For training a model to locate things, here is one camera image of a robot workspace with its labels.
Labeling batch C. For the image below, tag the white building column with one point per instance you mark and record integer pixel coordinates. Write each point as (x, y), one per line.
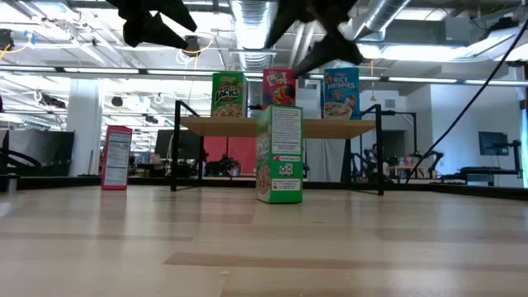
(84, 123)

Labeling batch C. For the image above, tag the black hanging ceiling camera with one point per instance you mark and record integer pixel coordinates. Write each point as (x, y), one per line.
(191, 45)

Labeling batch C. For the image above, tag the black wall screen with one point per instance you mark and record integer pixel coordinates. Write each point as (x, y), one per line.
(493, 143)

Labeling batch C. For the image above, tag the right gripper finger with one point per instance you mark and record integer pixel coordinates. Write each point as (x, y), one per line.
(334, 51)
(288, 14)

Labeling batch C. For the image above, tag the wooden shelf black metal frame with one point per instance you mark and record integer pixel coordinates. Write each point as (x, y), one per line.
(330, 128)

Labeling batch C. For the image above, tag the red Froot Loops cereal box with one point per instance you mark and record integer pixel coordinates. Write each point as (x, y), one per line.
(278, 88)
(116, 161)

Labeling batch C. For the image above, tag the silver ceiling ventilation duct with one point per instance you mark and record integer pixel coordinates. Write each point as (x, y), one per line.
(252, 33)
(383, 14)

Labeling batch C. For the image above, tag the person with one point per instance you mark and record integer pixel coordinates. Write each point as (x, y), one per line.
(375, 156)

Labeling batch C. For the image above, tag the black background robot arm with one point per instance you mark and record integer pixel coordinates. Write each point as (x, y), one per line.
(227, 164)

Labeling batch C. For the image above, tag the black ceiling fixture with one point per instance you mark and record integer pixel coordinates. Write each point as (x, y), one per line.
(5, 39)

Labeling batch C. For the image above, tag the green Apple Jacks cereal box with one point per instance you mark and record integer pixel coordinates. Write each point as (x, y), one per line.
(284, 165)
(229, 95)

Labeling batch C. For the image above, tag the blue Rice Krispies cereal box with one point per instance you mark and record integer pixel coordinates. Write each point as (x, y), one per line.
(341, 95)

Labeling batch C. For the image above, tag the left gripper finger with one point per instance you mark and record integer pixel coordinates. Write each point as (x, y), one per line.
(177, 12)
(161, 35)

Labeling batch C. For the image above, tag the dark room partition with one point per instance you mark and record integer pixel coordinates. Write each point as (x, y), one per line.
(45, 152)

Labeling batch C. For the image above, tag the long ceiling light rail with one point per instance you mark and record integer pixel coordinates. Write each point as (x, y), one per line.
(103, 71)

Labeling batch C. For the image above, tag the black computer monitor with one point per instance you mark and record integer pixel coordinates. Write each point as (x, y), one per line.
(177, 144)

